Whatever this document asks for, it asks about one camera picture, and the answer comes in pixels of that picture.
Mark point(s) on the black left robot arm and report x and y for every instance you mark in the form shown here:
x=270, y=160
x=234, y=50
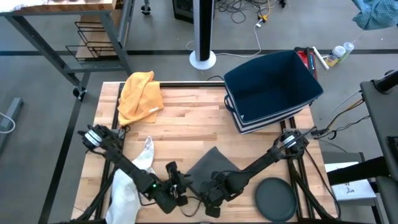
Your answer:
x=130, y=169

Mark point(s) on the white crumpled cloth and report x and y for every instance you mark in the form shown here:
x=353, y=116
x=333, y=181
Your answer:
x=18, y=3

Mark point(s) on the silver black tower fan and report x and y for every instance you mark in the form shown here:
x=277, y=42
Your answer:
x=202, y=31

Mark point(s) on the dark green round plate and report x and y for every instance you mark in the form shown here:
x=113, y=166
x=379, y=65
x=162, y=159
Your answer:
x=275, y=199

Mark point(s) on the black caster wheel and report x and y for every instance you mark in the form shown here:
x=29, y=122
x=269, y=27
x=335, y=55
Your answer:
x=80, y=93
x=145, y=9

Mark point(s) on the green bottle white cap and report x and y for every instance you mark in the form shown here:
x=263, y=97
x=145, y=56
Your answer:
x=348, y=48

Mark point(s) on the black diagonal bar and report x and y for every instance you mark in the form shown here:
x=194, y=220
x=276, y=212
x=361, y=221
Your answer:
x=357, y=171

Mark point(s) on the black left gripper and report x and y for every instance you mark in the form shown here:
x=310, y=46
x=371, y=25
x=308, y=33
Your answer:
x=178, y=183

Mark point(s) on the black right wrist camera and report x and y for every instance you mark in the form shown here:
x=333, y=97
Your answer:
x=213, y=211

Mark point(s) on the grey metal beam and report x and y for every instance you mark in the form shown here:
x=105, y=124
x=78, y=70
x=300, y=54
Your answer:
x=14, y=112

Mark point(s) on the grey kitchen towel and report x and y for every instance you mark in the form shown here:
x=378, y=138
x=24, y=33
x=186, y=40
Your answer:
x=211, y=165

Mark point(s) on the teal patterned cloth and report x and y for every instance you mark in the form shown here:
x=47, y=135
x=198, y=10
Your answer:
x=379, y=14

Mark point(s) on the white towel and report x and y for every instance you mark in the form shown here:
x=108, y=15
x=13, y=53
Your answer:
x=124, y=199

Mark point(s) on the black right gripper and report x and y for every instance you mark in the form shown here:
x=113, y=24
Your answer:
x=217, y=188

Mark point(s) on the black aluminium crossbar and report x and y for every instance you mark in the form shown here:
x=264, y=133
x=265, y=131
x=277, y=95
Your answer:
x=186, y=84

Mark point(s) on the black cylindrical post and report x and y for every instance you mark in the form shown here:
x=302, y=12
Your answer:
x=385, y=83

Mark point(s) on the orange towel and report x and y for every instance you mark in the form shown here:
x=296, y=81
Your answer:
x=140, y=96

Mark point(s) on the white tube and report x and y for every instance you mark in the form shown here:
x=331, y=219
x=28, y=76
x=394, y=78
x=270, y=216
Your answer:
x=320, y=58

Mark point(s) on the grey desk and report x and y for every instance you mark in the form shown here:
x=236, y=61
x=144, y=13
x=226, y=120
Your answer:
x=381, y=124

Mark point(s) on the red black tool case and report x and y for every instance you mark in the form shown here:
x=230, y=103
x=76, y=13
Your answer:
x=306, y=57

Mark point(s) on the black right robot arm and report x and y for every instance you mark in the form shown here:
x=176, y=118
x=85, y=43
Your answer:
x=264, y=160

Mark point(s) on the yellow label bottle white cap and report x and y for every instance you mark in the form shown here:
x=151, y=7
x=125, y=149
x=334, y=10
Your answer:
x=335, y=56

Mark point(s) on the navy white striped fabric bin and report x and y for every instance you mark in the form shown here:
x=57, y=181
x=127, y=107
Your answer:
x=273, y=84

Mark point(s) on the white paper box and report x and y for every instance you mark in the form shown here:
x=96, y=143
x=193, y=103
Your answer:
x=354, y=193

